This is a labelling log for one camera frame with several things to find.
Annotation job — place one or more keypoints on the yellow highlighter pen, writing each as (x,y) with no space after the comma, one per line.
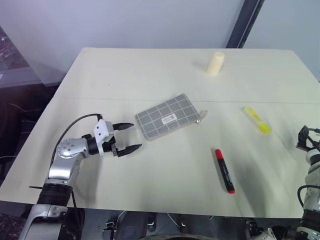
(257,121)

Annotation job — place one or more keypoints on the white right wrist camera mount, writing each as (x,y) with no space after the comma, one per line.
(314,155)

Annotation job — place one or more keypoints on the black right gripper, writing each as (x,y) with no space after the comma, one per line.
(306,140)

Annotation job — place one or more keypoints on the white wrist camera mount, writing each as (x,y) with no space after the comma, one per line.
(314,155)
(100,130)

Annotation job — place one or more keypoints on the cream cylindrical glue stick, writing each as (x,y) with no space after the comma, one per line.
(215,63)

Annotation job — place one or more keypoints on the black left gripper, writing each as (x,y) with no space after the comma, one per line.
(110,146)

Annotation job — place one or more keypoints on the red and black marker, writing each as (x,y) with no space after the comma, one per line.
(224,170)

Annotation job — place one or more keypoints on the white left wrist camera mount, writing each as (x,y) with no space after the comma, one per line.
(100,130)

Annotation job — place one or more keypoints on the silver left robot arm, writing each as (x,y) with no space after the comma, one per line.
(65,148)

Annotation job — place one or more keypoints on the black vertical post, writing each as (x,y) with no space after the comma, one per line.
(243,23)

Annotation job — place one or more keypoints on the grey checked pencil pouch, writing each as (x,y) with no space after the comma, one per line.
(166,116)

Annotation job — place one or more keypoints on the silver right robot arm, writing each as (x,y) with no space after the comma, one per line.
(312,190)

